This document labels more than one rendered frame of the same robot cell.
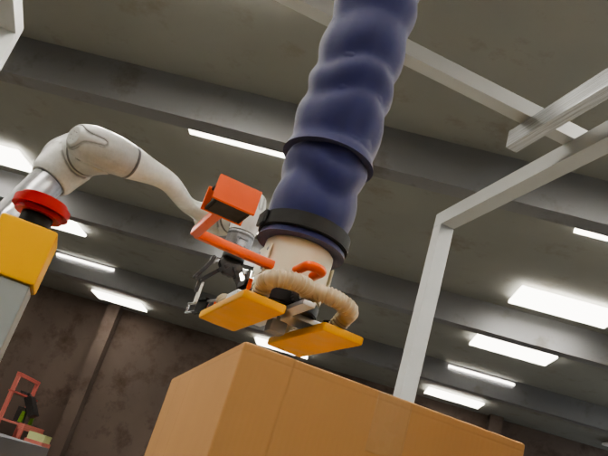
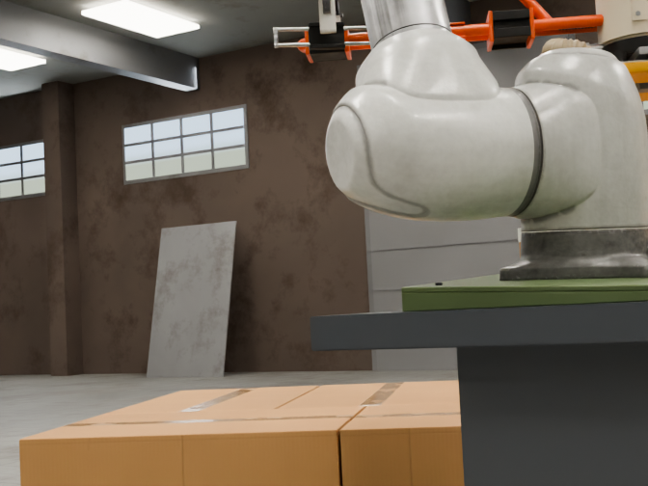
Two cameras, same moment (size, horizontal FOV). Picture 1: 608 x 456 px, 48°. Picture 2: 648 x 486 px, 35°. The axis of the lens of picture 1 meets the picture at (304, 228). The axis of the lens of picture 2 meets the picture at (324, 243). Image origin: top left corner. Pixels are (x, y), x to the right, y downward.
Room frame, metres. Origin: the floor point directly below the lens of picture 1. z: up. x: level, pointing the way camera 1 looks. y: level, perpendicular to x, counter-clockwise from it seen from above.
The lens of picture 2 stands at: (1.40, 1.99, 0.76)
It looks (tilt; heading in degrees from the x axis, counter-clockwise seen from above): 3 degrees up; 293
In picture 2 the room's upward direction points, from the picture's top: 3 degrees counter-clockwise
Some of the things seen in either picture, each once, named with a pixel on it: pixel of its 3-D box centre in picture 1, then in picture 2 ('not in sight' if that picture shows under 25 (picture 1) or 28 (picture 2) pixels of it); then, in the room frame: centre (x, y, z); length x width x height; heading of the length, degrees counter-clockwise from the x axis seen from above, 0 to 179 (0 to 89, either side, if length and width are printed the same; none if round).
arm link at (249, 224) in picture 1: (246, 213); not in sight; (2.15, 0.20, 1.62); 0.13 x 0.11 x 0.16; 43
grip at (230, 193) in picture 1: (231, 200); not in sight; (1.21, 0.15, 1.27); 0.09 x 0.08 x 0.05; 108
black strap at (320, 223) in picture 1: (303, 236); not in sight; (1.58, 0.00, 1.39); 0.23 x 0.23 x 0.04
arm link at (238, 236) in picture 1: (238, 242); not in sight; (2.14, 0.19, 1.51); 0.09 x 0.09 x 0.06
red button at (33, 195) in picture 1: (38, 214); not in sight; (0.82, 0.32, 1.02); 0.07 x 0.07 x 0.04
